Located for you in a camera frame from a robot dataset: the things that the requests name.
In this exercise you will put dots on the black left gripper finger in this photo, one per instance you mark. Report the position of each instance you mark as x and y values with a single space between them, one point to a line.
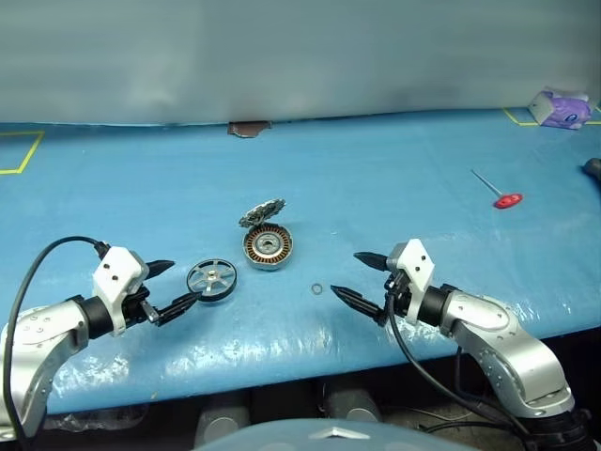
158 267
178 305

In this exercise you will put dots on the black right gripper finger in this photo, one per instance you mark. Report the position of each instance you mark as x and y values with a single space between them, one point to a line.
359 303
373 259

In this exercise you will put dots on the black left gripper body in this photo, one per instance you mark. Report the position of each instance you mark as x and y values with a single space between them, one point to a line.
136 307

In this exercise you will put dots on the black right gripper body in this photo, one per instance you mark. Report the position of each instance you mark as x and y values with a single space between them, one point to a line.
396 296

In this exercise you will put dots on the round motor stator copper windings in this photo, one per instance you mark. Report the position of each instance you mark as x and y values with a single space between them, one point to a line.
267 249

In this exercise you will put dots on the grey toothed motor cover plate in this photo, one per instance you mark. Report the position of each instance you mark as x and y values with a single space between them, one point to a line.
262 212

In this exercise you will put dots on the blue plastic table cover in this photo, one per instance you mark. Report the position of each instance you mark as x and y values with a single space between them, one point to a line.
375 188

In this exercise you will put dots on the grey rounded cylinder shape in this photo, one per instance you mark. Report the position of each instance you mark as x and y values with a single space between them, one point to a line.
352 408
220 420

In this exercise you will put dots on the pale grey robot torso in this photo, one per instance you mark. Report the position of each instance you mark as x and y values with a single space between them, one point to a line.
328 436

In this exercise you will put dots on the brown torn patch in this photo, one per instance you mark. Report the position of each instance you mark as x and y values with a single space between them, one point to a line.
249 128

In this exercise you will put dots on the yellow tape square outline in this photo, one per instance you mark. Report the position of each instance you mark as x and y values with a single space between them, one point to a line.
28 157
514 116

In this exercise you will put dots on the purple white tissue pack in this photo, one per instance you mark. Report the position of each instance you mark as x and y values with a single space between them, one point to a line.
561 110

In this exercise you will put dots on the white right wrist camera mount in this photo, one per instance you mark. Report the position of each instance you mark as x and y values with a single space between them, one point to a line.
415 272

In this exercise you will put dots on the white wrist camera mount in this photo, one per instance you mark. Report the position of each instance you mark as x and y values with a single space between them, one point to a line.
115 277
415 272

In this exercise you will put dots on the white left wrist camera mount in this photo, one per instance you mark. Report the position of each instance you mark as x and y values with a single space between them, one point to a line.
115 277

